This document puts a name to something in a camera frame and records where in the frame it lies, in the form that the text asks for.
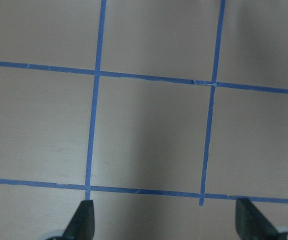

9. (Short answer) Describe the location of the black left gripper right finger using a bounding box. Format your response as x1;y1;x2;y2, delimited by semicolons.
235;198;279;240

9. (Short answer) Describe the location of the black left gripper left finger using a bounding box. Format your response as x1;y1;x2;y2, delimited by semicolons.
61;200;95;240

